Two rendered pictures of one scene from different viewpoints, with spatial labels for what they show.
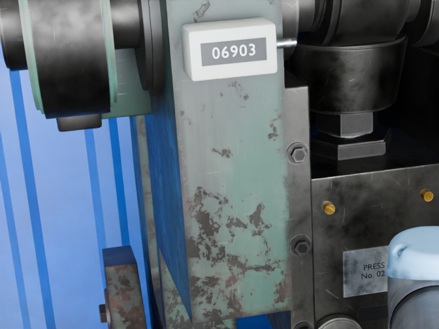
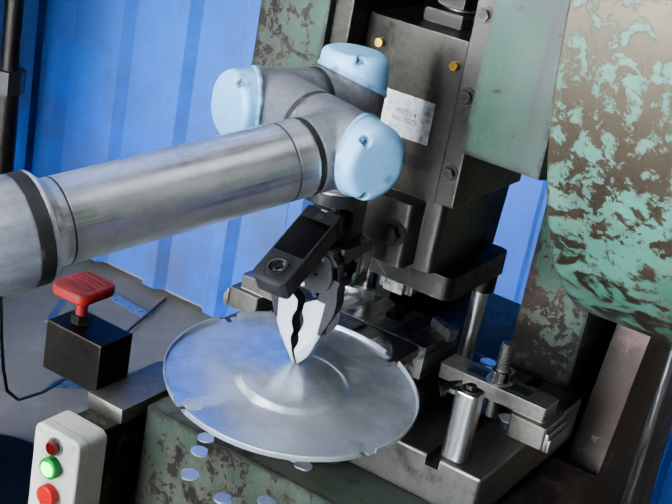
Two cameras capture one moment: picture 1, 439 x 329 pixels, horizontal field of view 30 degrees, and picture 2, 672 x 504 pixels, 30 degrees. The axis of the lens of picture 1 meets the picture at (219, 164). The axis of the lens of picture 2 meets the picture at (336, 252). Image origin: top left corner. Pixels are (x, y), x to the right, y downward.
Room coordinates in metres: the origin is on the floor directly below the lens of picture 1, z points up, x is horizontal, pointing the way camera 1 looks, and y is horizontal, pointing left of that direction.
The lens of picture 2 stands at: (-0.39, -1.01, 1.45)
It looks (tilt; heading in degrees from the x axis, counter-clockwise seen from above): 22 degrees down; 39
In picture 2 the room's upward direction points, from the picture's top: 11 degrees clockwise
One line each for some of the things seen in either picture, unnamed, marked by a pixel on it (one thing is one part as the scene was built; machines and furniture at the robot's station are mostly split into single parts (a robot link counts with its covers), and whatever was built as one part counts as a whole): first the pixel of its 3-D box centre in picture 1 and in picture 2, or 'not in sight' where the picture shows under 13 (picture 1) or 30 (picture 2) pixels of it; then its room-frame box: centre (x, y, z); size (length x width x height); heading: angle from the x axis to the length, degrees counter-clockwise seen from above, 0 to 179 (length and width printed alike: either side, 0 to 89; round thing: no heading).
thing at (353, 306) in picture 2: not in sight; (390, 332); (0.82, -0.14, 0.76); 0.15 x 0.09 x 0.05; 100
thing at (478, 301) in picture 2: not in sight; (476, 309); (0.90, -0.21, 0.81); 0.02 x 0.02 x 0.14
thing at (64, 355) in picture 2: not in sight; (84, 385); (0.55, 0.13, 0.62); 0.10 x 0.06 x 0.20; 100
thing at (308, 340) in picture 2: not in sight; (322, 326); (0.62, -0.19, 0.84); 0.06 x 0.03 x 0.09; 10
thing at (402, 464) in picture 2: not in sight; (380, 386); (0.82, -0.14, 0.68); 0.45 x 0.30 x 0.06; 100
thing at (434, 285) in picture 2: not in sight; (409, 257); (0.83, -0.14, 0.86); 0.20 x 0.16 x 0.05; 100
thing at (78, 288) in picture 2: not in sight; (81, 308); (0.54, 0.15, 0.72); 0.07 x 0.06 x 0.08; 10
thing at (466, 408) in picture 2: not in sight; (463, 420); (0.73, -0.33, 0.75); 0.03 x 0.03 x 0.10; 10
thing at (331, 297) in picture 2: not in sight; (322, 296); (0.60, -0.20, 0.88); 0.05 x 0.02 x 0.09; 100
